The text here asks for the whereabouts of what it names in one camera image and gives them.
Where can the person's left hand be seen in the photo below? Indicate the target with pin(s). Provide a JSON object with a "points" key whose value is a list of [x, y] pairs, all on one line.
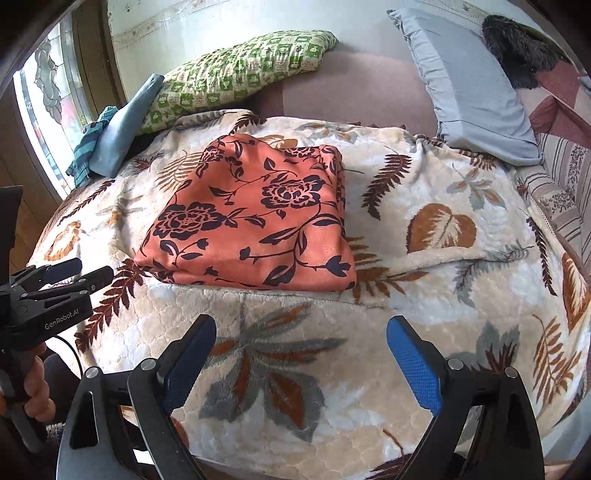
{"points": [[38, 387]]}

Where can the blue-grey folded cloth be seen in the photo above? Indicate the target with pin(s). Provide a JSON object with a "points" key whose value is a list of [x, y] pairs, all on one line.
{"points": [[124, 134]]}

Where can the teal striped cloth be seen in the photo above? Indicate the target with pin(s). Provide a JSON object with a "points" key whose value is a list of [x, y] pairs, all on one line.
{"points": [[85, 147]]}

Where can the cream leaf printed blanket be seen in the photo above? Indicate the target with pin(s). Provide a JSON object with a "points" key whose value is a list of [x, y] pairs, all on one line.
{"points": [[438, 286]]}

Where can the dark furry cloth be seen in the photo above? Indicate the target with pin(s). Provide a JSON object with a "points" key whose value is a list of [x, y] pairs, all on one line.
{"points": [[517, 50]]}

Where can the striped floral bed cloth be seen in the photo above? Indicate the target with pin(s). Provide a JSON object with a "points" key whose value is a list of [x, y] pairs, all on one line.
{"points": [[563, 184]]}

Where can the maroon pink patterned cloth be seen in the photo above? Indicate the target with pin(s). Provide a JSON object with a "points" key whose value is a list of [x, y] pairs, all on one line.
{"points": [[558, 106]]}

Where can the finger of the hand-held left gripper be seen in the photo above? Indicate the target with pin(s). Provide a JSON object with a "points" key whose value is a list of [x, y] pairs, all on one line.
{"points": [[60, 270], [92, 279]]}

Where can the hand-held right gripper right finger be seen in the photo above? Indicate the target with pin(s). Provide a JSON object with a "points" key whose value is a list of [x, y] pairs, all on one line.
{"points": [[411, 360]]}

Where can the purple quilted mattress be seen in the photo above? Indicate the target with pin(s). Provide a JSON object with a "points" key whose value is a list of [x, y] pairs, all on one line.
{"points": [[360, 87]]}

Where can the stained glass window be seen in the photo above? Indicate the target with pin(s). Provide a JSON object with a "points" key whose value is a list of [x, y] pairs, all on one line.
{"points": [[51, 97]]}

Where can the orange floral garment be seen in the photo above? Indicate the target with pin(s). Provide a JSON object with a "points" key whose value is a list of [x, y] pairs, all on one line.
{"points": [[258, 217]]}

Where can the grey-blue frilled pillow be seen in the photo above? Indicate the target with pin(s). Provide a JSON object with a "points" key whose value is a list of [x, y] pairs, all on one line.
{"points": [[471, 92]]}

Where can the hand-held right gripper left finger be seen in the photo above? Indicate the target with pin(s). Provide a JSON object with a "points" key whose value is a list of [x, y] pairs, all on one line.
{"points": [[184, 369]]}

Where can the green checkered pillow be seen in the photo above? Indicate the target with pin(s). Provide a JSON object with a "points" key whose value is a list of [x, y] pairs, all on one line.
{"points": [[240, 74]]}

